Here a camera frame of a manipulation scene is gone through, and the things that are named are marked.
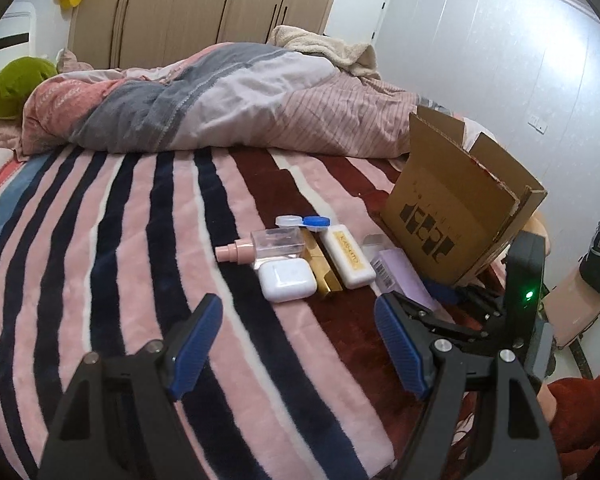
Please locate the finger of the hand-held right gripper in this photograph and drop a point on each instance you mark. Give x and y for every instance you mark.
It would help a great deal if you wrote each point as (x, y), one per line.
(472, 300)
(450, 327)

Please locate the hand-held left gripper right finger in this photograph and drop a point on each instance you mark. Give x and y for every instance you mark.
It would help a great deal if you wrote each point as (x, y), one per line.
(401, 347)

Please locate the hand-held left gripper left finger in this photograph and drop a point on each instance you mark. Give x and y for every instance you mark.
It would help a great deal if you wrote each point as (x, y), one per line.
(196, 345)

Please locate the light purple box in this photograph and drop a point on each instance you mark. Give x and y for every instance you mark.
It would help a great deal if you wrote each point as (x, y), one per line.
(402, 280)

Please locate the brown cardboard box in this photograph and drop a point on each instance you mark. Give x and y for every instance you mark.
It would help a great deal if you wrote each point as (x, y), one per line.
(450, 200)

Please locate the white box with gold label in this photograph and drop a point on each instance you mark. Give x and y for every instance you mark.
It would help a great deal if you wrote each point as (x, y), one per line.
(347, 260)

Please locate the long gold box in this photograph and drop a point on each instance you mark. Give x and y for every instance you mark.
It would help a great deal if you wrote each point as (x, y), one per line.
(325, 277)

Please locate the small clear plastic box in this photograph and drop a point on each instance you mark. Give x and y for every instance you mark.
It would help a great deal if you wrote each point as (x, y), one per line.
(377, 245)

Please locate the white earbuds case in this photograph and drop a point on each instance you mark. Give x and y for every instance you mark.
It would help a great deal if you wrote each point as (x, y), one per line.
(285, 280)

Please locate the clear spray bottle pink cap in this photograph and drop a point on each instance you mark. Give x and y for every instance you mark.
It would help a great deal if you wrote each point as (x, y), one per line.
(275, 242)

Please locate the white and blue lens case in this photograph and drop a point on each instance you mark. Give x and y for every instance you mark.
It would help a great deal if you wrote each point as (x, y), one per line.
(305, 222)

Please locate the person's right forearm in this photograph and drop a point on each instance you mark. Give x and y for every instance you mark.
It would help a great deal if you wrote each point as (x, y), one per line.
(585, 420)

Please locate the striped fleece blanket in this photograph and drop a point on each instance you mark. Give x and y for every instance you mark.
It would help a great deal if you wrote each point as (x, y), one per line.
(105, 260)

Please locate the pink and grey quilt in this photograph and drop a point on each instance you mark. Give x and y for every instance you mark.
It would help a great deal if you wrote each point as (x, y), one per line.
(220, 100)

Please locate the beige fluffy blanket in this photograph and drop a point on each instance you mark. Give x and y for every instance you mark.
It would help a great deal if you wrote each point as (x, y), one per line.
(325, 42)

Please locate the white door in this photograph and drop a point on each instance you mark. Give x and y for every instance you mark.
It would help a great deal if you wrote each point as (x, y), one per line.
(362, 10)

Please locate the green plush pillow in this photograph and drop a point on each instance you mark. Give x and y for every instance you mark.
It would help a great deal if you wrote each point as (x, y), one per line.
(15, 85)

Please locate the beige wooden wardrobe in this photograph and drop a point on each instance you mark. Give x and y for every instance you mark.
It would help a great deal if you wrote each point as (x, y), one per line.
(195, 5)

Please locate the white air conditioner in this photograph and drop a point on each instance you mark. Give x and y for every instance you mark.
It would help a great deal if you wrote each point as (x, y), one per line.
(5, 40)

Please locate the white wall socket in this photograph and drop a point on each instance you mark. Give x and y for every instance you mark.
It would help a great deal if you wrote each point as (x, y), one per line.
(537, 123)

